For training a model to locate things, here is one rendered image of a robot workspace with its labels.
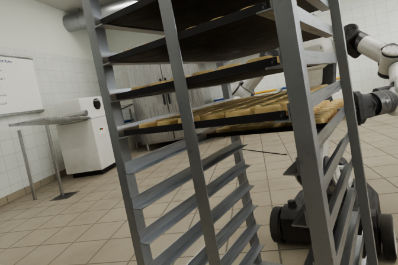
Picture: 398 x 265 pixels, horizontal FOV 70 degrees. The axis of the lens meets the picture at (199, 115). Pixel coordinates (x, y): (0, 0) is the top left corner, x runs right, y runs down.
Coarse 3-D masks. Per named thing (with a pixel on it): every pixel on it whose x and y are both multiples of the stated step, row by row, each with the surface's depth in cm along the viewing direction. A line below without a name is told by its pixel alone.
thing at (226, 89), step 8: (224, 64) 119; (224, 88) 120; (224, 96) 121; (232, 96) 122; (232, 136) 122; (240, 152) 123; (240, 160) 122; (240, 176) 123; (240, 184) 124; (248, 192) 124; (248, 200) 123; (248, 216) 124; (248, 224) 125; (256, 232) 127
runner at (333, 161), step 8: (344, 144) 88; (336, 152) 77; (336, 160) 75; (328, 168) 66; (328, 176) 64; (328, 184) 63; (304, 208) 54; (296, 216) 51; (304, 216) 51; (296, 224) 49; (304, 224) 48
